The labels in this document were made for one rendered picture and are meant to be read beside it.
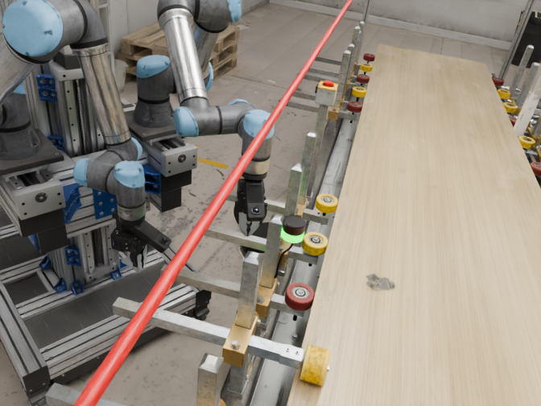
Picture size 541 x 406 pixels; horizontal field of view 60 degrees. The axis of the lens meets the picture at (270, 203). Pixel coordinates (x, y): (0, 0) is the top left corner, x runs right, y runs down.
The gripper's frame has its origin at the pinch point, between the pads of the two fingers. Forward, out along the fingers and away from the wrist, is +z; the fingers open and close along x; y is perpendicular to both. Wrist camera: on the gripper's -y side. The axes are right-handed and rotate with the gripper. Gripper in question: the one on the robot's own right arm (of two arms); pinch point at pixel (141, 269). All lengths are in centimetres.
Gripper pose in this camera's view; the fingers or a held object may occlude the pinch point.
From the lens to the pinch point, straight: 148.8
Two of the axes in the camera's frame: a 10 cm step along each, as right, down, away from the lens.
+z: -1.2, 8.2, 5.6
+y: -9.6, -2.3, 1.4
